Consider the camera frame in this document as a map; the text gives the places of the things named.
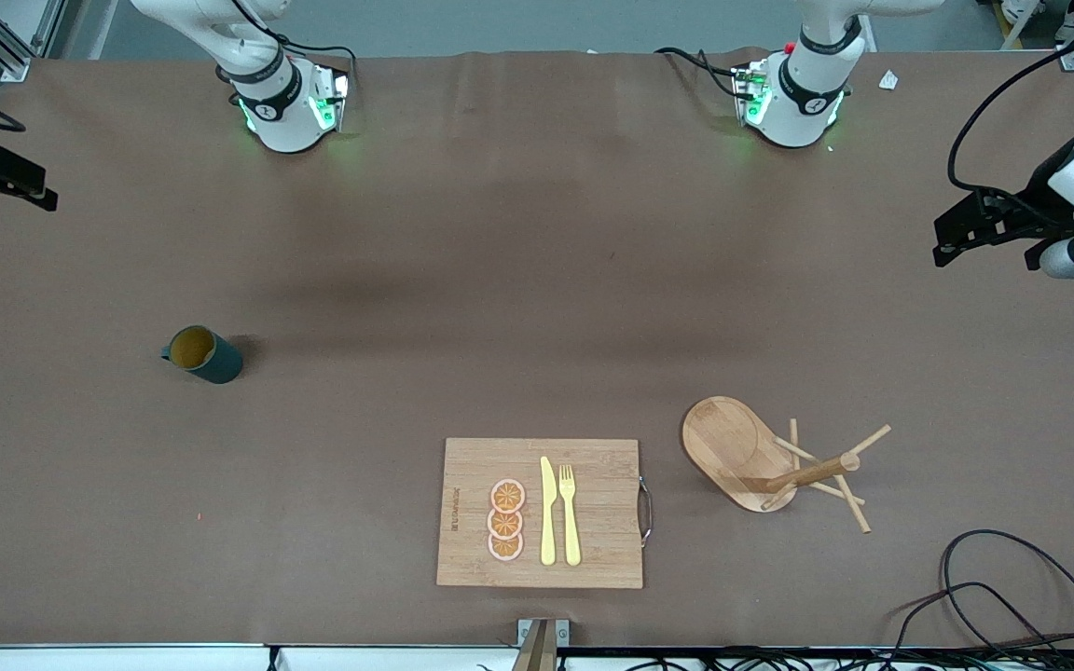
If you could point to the orange slice toy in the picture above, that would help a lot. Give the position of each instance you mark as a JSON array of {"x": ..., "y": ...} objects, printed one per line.
[{"x": 507, "y": 495}]

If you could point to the dark teal cup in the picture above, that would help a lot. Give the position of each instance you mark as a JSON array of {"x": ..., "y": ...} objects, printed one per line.
[{"x": 220, "y": 363}]

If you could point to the yellow plastic fork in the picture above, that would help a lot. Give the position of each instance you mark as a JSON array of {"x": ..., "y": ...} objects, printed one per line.
[{"x": 572, "y": 531}]

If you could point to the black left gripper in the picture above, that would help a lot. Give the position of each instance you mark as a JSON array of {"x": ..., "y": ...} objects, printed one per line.
[{"x": 1043, "y": 189}]

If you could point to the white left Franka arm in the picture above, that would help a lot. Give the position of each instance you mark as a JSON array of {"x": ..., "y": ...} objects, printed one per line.
[{"x": 798, "y": 102}]

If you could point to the small white paper scrap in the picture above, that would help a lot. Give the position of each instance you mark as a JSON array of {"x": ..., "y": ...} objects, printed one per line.
[{"x": 888, "y": 81}]

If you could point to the metal table edge bracket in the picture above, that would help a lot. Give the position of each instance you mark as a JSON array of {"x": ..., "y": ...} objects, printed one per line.
[{"x": 528, "y": 634}]

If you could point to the yellow plastic knife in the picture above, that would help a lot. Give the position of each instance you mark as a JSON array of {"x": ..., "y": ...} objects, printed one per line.
[{"x": 548, "y": 522}]

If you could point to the wooden mug tree stand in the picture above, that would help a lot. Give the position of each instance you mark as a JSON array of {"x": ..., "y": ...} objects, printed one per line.
[{"x": 733, "y": 447}]

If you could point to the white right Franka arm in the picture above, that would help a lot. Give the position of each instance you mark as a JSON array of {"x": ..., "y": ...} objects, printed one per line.
[{"x": 285, "y": 121}]

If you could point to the bamboo cutting board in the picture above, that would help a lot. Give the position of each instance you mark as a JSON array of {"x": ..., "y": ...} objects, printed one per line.
[{"x": 593, "y": 522}]

